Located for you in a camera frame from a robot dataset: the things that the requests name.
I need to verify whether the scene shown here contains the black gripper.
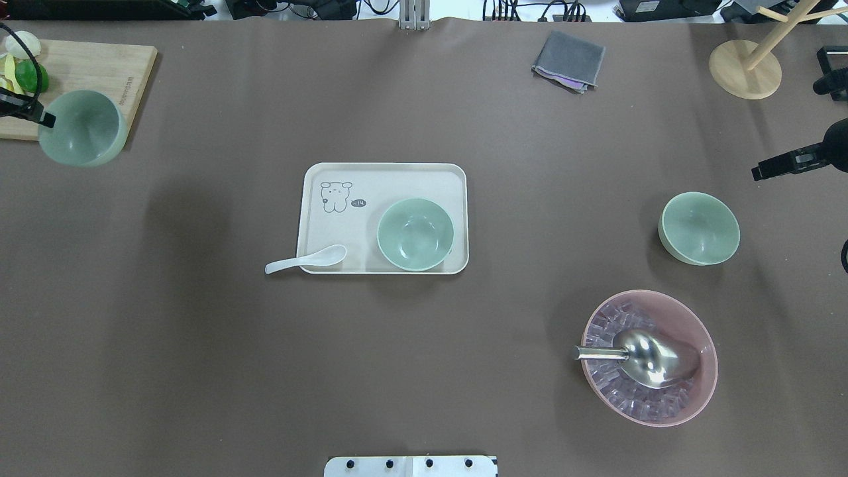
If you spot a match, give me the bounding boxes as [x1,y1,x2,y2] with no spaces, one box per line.
[751,118,848,181]

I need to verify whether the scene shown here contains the green bowl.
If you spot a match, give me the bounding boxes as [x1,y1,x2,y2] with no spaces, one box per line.
[376,198,454,272]
[657,192,740,266]
[38,90,129,167]

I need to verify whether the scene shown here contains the green lime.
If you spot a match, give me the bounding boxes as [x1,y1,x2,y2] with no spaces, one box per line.
[15,60,50,93]

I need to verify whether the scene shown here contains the yellow plastic knife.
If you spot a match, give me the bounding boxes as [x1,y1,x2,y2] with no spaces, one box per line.
[3,54,21,93]

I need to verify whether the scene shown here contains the white garlic bulb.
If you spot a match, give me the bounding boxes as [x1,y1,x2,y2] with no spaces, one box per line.
[4,31,42,60]

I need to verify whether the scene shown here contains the wooden cutting board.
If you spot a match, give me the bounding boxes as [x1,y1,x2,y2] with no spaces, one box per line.
[36,38,158,127]

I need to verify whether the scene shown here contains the wooden mug tree stand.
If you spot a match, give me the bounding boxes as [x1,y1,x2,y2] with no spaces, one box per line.
[708,1,847,100]

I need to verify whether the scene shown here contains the purple cloth under grey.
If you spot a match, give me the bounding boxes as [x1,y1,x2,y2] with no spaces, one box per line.
[536,70,590,94]

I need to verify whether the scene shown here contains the metal ice scoop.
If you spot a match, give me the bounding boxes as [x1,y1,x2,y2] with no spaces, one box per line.
[570,328,700,390]

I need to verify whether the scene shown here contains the grey folded cloth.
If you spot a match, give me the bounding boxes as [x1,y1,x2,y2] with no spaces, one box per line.
[532,31,606,87]

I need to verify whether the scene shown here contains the clear ice cubes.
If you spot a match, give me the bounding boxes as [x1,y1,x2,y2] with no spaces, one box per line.
[584,301,694,423]

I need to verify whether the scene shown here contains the beige rabbit tray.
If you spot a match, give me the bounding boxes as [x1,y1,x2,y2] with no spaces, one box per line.
[296,162,470,275]

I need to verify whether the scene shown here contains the white ceramic spoon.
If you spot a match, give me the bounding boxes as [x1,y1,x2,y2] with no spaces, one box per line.
[264,244,347,275]

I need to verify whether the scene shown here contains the green bowl on tray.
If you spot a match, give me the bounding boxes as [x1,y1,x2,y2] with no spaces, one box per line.
[376,198,454,272]

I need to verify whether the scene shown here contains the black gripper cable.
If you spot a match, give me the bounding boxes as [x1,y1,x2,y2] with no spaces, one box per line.
[0,22,44,100]

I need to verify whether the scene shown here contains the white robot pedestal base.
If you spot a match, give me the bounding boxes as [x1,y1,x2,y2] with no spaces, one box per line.
[323,454,499,476]

